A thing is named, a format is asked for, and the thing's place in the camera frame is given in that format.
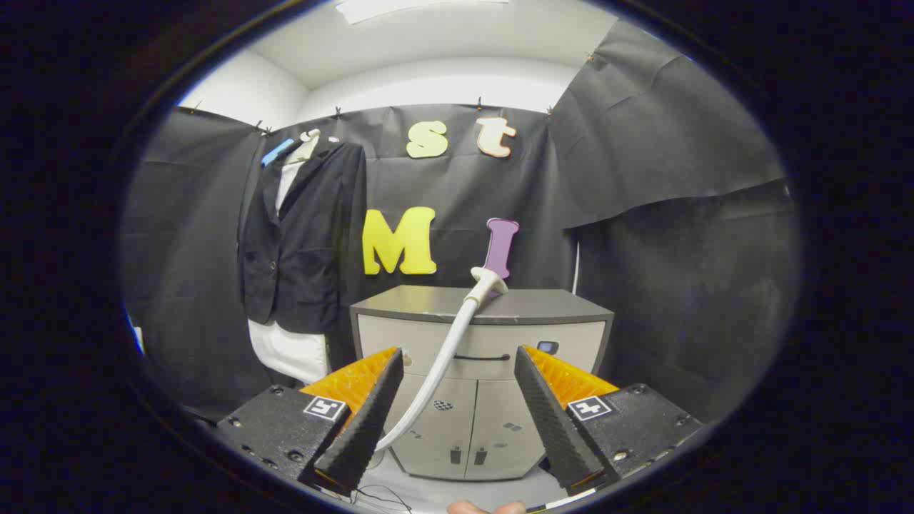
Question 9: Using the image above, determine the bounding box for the grey drawer cabinet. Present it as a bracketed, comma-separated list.
[349, 285, 615, 482]

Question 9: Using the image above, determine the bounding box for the ceiling light panel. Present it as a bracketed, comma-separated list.
[334, 0, 511, 26]

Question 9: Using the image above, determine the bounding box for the thin black cable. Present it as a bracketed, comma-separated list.
[355, 484, 413, 513]

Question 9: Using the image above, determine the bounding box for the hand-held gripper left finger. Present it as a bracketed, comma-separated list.
[214, 347, 405, 498]

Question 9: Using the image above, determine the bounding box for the white garment steamer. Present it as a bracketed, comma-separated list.
[373, 266, 509, 452]

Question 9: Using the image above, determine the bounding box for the black backdrop cloth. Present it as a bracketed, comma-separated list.
[120, 20, 800, 429]

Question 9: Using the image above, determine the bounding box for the black suit jacket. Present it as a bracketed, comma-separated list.
[238, 136, 368, 336]

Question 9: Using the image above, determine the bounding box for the white shirt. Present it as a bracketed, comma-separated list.
[248, 139, 333, 386]

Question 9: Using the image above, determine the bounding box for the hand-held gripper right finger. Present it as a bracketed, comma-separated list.
[514, 345, 708, 495]

